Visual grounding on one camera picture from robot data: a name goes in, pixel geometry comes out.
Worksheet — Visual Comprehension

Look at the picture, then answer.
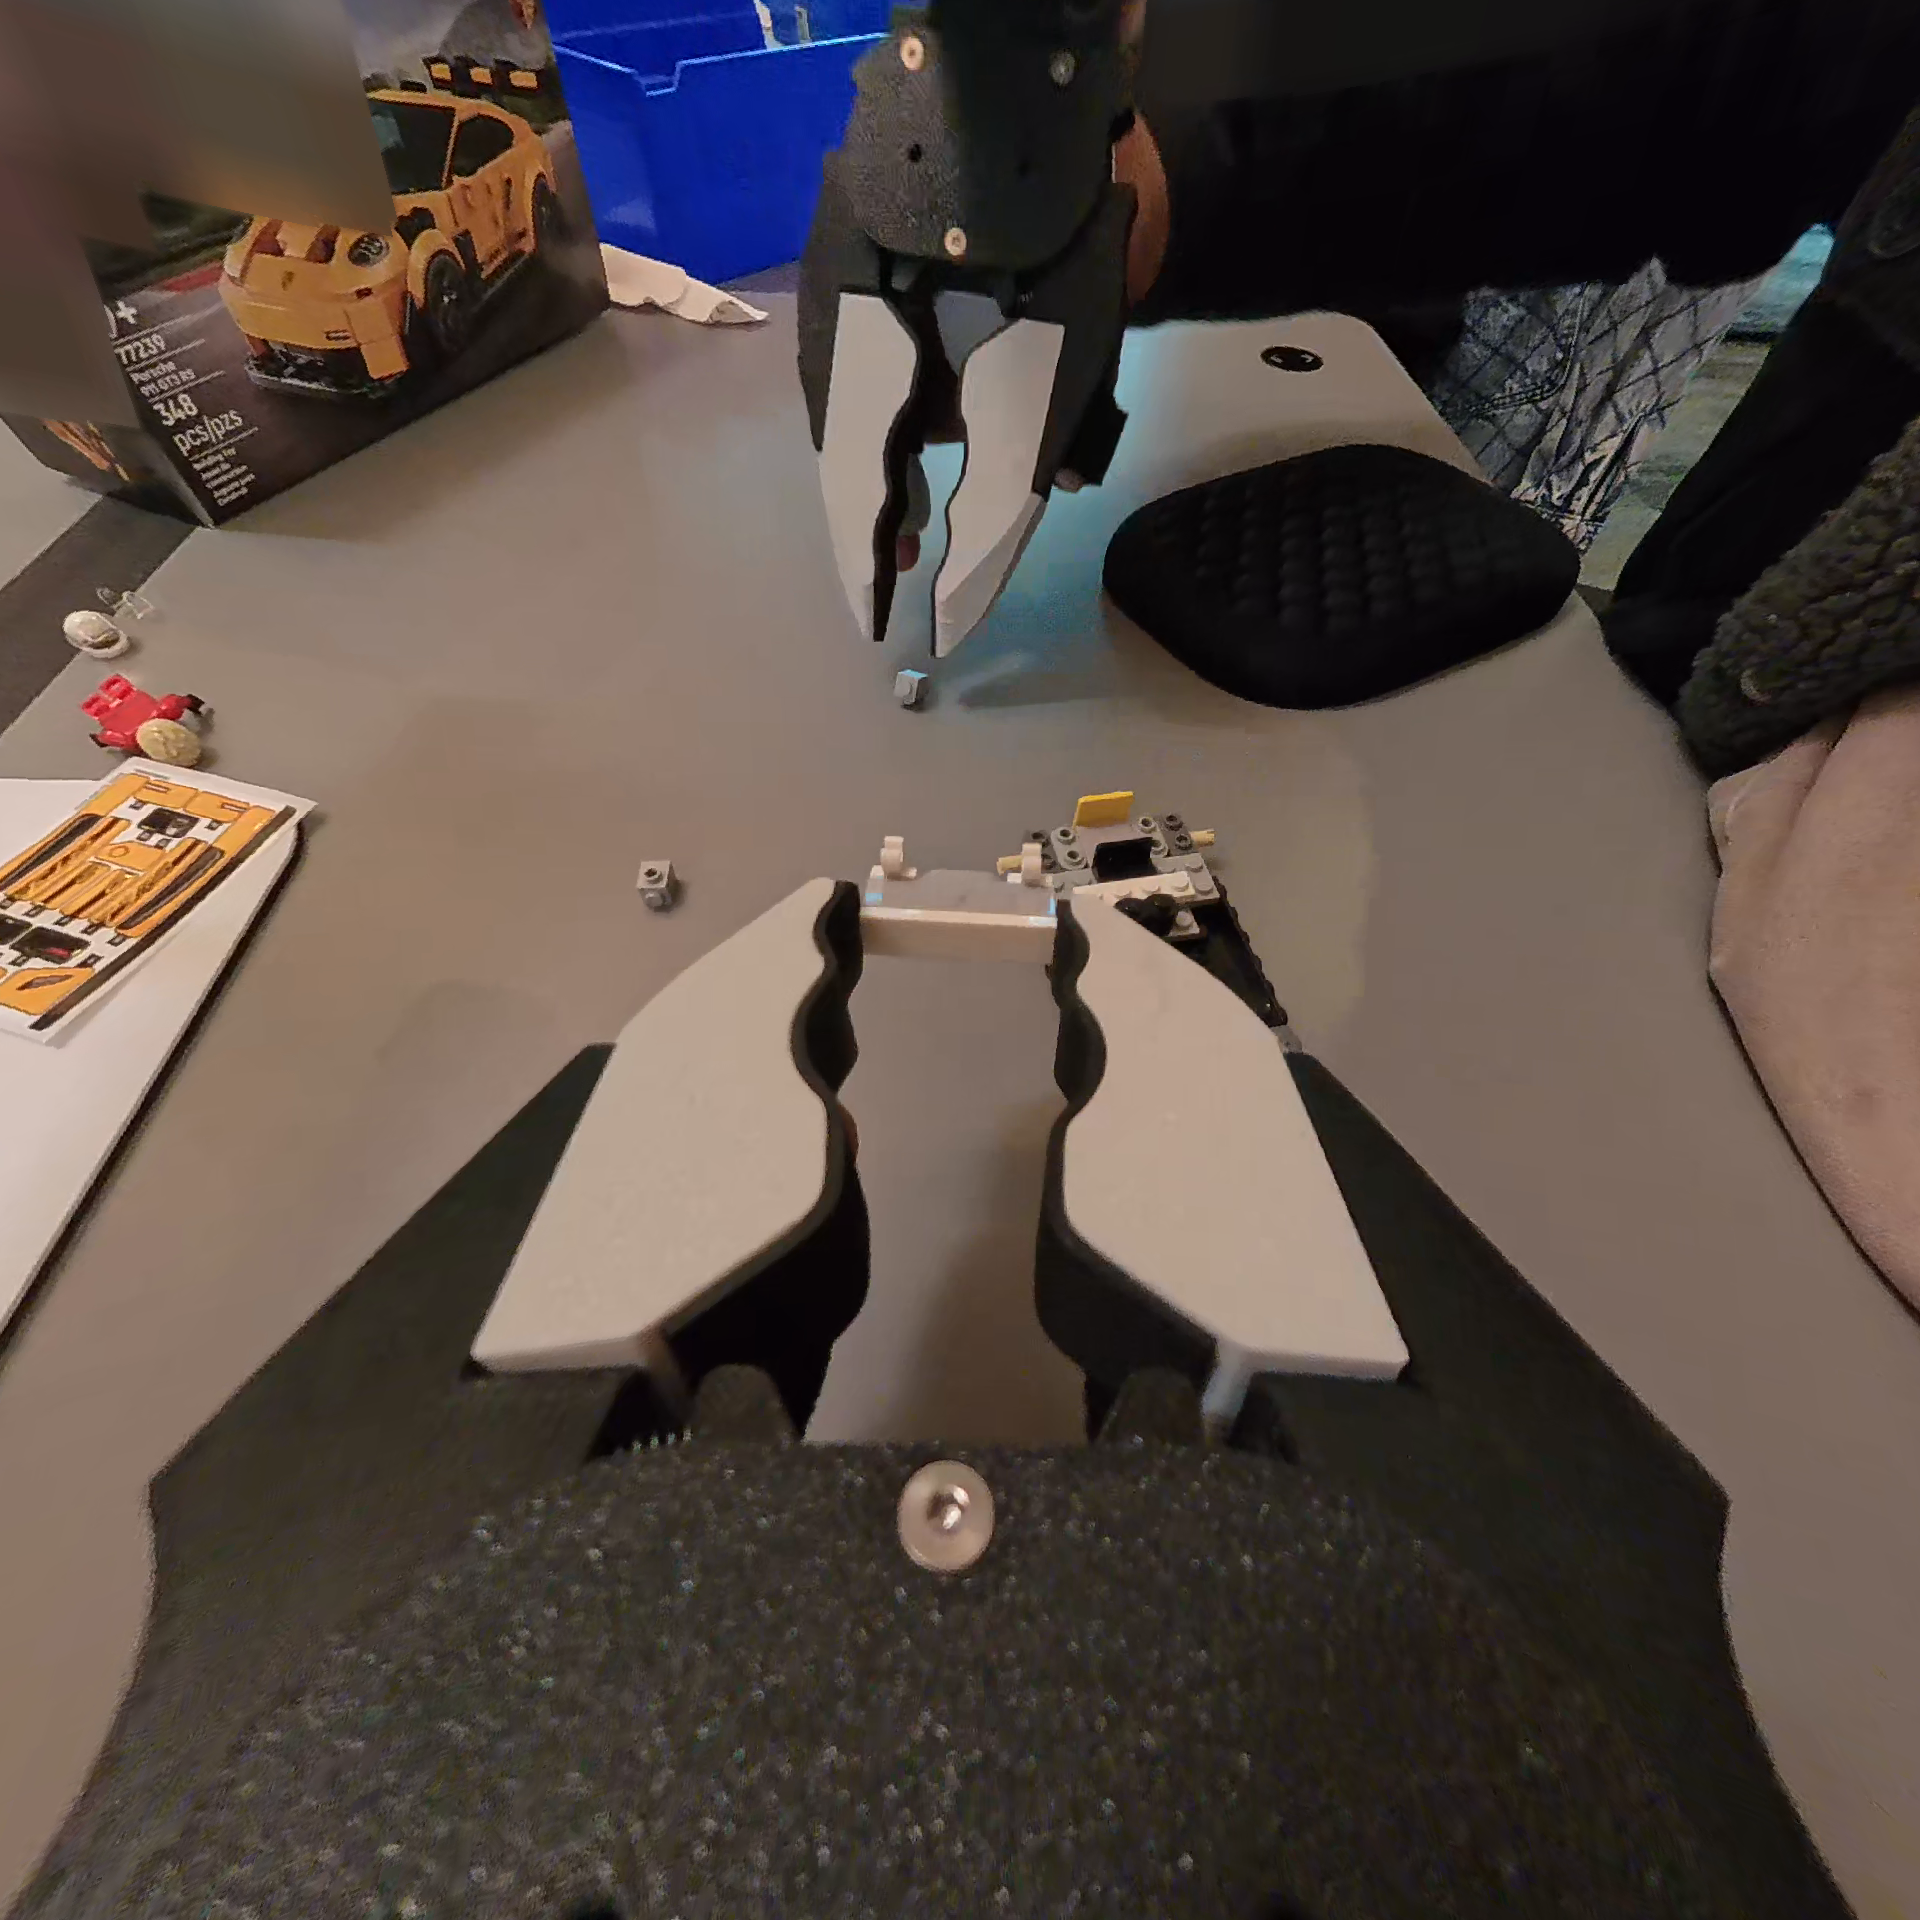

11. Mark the large blue bin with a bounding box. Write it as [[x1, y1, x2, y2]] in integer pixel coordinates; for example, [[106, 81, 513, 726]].
[[539, 0, 901, 291]]

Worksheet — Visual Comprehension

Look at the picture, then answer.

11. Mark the person's right hand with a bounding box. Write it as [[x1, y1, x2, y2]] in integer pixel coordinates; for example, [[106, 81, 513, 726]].
[[1116, 108, 1175, 300]]

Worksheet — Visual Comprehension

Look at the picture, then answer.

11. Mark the grey desk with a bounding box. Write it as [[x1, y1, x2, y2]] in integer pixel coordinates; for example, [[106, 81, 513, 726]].
[[0, 293, 1920, 1920]]

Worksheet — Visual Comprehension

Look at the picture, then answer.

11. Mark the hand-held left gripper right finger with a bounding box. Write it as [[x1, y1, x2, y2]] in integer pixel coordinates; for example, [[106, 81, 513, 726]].
[[1033, 896, 1415, 1446]]

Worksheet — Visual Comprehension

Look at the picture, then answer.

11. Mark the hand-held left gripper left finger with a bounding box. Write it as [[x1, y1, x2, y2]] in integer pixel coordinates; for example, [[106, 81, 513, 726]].
[[468, 877, 875, 1446]]

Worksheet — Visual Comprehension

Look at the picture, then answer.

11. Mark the orange sticker sheet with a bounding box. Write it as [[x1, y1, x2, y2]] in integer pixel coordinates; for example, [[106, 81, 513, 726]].
[[0, 761, 320, 1044]]

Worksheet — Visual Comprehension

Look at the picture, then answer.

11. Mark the white toy brick plate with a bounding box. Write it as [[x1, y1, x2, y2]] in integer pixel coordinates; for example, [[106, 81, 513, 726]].
[[858, 833, 1069, 966]]

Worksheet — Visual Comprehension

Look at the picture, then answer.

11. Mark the red toy minifigure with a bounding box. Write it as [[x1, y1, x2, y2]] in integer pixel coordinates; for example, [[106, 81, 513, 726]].
[[81, 675, 215, 771]]

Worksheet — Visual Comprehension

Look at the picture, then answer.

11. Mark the toy brick car chassis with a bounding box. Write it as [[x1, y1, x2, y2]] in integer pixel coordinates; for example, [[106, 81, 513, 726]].
[[994, 782, 1296, 1052]]

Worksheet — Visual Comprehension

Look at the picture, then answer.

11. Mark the pink cloth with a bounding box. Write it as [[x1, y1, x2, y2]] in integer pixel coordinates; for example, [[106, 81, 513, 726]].
[[1705, 720, 1920, 1315]]

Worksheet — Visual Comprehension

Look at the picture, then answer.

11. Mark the dark fleece jacket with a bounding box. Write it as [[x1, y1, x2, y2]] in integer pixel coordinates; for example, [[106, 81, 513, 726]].
[[1595, 151, 1920, 782]]

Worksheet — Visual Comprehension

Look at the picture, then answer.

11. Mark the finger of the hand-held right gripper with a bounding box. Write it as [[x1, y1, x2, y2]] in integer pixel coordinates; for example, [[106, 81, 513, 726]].
[[815, 289, 966, 648], [929, 319, 1069, 663]]

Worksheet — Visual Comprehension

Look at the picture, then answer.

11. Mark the white crumpled tissue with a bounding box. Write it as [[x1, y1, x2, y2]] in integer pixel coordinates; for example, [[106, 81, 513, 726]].
[[599, 242, 770, 329]]

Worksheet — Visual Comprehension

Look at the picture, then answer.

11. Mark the black wrist rest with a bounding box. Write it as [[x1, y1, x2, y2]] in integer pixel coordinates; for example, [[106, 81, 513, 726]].
[[1102, 442, 1584, 713]]

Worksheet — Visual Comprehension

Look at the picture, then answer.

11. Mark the white stand base board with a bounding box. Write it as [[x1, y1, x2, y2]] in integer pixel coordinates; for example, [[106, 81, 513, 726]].
[[0, 776, 309, 1339]]

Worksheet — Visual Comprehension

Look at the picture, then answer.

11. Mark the black toy car box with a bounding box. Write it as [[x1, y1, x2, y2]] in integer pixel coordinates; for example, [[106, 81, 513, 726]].
[[0, 0, 614, 530]]

